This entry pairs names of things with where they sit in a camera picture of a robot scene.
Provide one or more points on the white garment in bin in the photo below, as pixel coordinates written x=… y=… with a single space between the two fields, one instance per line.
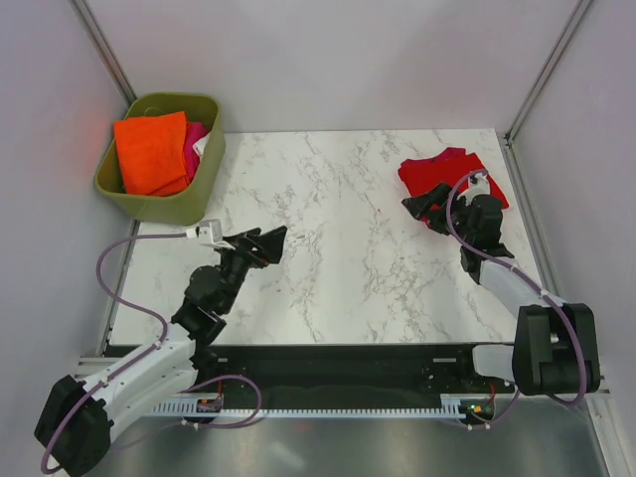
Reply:
x=200 y=145

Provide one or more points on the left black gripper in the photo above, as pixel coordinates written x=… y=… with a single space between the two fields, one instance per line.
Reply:
x=268 y=247

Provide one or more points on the right aluminium frame post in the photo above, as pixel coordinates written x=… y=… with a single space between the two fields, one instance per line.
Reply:
x=564 y=40

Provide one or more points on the aluminium frame post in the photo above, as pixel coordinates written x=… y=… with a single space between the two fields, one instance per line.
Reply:
x=107 y=55
x=564 y=40

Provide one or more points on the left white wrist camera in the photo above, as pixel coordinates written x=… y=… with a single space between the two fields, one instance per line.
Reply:
x=209 y=233

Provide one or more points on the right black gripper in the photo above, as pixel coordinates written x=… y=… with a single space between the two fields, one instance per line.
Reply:
x=419 y=206

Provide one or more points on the left aluminium frame post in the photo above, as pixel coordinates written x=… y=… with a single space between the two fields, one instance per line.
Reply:
x=107 y=55

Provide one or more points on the magenta pink t shirt in bin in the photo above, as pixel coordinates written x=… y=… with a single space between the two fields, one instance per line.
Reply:
x=197 y=137

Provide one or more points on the orange t shirt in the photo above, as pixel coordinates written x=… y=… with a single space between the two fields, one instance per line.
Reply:
x=150 y=153

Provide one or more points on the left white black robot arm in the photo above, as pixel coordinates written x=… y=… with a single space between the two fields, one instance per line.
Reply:
x=82 y=418

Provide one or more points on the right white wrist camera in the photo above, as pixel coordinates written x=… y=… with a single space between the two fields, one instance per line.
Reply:
x=478 y=185

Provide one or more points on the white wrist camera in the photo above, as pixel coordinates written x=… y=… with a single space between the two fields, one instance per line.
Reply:
x=209 y=233
x=478 y=185

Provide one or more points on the crimson folded t shirt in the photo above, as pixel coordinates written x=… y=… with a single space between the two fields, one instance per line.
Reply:
x=449 y=153

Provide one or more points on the white slotted cable duct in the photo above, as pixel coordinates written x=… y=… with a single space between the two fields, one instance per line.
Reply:
x=443 y=406

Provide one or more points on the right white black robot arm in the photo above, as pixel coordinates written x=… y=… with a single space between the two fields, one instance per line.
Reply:
x=554 y=351

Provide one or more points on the red folded t shirt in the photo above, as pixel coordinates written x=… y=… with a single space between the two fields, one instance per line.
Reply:
x=422 y=175

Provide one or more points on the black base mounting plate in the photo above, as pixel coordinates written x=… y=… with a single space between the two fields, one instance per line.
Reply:
x=345 y=374

